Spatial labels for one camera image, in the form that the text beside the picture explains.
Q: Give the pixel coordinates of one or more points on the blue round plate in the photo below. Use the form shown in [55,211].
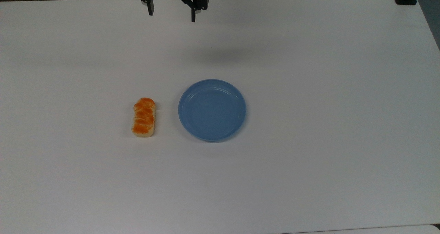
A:
[212,110]

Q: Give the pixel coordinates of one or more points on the braided orange bread loaf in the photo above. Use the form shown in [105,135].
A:
[144,117]

